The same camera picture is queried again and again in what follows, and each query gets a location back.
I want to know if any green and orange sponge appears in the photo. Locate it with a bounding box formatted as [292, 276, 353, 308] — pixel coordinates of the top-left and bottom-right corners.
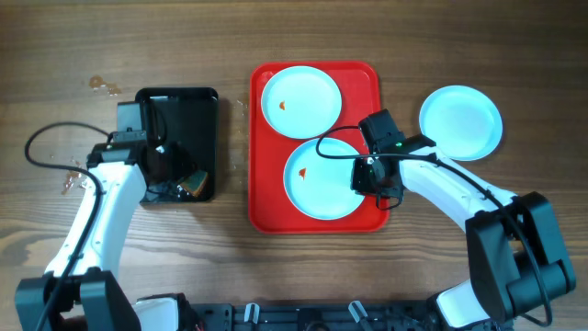
[178, 170, 209, 198]

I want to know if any light blue plate bottom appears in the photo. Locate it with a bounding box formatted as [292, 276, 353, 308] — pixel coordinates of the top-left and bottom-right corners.
[283, 138, 364, 221]

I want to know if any light blue plate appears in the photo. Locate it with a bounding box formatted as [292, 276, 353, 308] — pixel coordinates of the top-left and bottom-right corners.
[419, 86, 503, 161]
[260, 65, 343, 140]
[283, 138, 364, 221]

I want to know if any light blue plate top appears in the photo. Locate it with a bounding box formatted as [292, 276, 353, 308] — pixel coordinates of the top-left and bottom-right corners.
[260, 65, 343, 140]

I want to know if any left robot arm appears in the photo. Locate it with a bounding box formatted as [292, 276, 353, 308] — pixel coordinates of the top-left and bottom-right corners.
[15, 102, 198, 330]

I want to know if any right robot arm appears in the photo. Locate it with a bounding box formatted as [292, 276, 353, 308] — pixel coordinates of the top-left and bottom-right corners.
[352, 110, 576, 328]

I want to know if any black plastic tray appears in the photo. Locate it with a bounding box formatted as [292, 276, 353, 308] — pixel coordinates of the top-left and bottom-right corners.
[135, 87, 220, 205]

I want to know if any red plastic tray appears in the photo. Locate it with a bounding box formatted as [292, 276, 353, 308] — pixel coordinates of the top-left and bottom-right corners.
[248, 61, 390, 234]

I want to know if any right black cable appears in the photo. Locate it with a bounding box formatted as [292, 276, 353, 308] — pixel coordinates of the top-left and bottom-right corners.
[314, 124, 555, 328]

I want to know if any black cable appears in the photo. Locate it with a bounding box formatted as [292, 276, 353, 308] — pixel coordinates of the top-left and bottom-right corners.
[23, 120, 114, 331]
[314, 124, 555, 328]

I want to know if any left black cable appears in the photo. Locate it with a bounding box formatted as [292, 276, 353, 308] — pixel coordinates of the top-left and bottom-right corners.
[23, 120, 114, 331]

